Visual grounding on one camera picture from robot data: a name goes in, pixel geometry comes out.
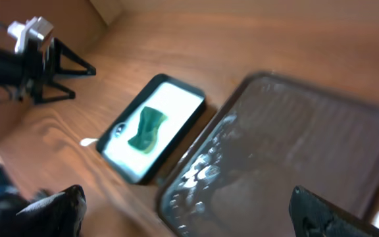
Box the green yellow sponge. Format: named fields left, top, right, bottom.
left=128, top=107, right=167, bottom=154

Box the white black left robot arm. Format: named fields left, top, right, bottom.
left=0, top=17, right=96, bottom=104

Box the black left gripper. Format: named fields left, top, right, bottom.
left=13, top=38, right=96, bottom=105

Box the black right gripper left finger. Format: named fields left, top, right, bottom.
left=0, top=184, right=87, bottom=237

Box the dark green soapy water tray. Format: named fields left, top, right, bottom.
left=96, top=74, right=206, bottom=185

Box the dark brown serving tray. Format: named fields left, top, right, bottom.
left=156, top=72, right=379, bottom=236

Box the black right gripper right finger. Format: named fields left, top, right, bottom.
left=289, top=186, right=379, bottom=237

